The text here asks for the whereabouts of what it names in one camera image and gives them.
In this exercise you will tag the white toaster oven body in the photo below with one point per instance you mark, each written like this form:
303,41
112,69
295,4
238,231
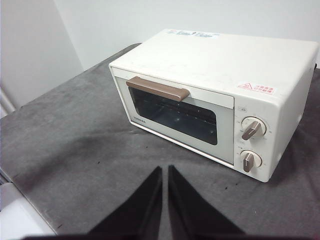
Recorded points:
200,62

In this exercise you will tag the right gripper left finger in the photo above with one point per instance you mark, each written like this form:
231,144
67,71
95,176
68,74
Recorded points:
140,212

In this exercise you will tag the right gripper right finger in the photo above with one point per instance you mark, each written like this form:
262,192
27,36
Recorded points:
195,212

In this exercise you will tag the round oven knob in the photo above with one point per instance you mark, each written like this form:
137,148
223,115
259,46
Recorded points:
253,128
250,161

